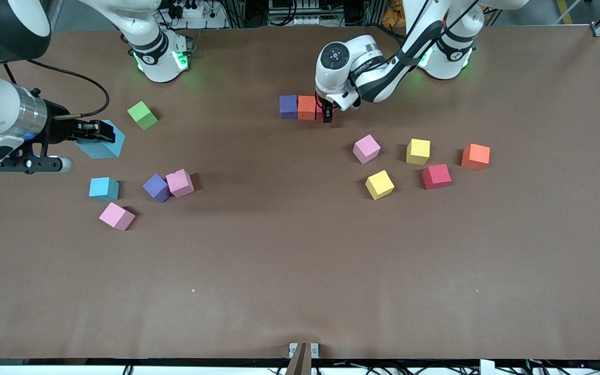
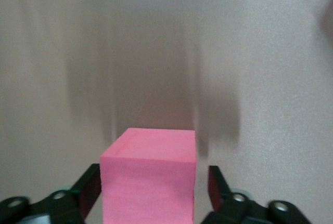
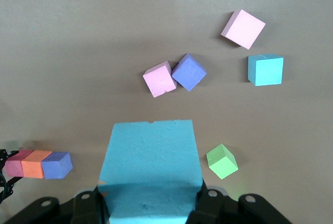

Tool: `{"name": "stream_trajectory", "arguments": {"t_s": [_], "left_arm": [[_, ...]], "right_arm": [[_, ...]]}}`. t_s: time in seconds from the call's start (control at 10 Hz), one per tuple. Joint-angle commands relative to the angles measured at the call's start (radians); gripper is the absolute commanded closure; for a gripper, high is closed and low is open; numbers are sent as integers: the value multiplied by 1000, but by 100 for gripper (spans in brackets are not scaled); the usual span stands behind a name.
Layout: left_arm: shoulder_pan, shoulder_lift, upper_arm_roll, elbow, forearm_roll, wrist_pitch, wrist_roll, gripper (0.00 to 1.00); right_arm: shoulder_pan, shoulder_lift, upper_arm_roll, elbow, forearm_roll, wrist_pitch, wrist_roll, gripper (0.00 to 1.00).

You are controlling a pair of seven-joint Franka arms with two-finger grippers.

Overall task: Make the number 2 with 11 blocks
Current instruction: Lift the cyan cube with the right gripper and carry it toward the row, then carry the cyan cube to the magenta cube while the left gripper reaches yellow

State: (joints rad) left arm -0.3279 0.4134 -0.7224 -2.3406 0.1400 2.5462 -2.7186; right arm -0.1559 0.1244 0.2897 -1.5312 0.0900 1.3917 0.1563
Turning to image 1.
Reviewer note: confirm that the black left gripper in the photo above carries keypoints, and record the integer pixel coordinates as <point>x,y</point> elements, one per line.
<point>326,112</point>

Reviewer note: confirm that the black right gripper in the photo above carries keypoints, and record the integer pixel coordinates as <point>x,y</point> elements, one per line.
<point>58,128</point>

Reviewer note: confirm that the orange foam cube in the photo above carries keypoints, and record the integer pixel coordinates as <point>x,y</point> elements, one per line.
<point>475,157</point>
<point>308,107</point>

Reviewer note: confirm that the light blue foam cube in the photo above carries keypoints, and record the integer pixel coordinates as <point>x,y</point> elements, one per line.
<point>103,188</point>
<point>102,150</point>

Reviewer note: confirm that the purple foam cube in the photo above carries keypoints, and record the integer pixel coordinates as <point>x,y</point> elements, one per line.
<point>288,107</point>
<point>155,187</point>

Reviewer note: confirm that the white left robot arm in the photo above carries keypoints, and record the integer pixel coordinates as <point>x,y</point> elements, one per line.
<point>354,52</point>

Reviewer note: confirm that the green foam cube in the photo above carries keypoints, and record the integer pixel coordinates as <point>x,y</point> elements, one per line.
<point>141,115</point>

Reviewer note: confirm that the yellow foam cube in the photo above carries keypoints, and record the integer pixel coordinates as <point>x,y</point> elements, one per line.
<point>417,151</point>
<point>379,185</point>

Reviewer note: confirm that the dented pink foam cube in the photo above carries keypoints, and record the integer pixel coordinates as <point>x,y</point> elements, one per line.
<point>179,183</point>

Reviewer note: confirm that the black electronics rack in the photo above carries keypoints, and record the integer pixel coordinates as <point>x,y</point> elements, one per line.
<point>305,13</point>

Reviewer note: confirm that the orange fruit net bag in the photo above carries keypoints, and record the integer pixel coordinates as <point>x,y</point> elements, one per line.
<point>391,15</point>

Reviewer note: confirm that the white power strip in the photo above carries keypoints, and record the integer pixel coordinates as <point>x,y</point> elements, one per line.
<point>206,21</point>

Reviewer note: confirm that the small white box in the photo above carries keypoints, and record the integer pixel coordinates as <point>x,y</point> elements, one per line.
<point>487,367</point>

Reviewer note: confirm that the black table edge rail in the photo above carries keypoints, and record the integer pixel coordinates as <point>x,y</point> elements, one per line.
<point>123,361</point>

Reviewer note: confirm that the small metal bracket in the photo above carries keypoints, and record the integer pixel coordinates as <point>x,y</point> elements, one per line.
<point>292,349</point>

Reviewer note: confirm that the brown wooden post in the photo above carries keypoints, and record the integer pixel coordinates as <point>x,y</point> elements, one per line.
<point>300,362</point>

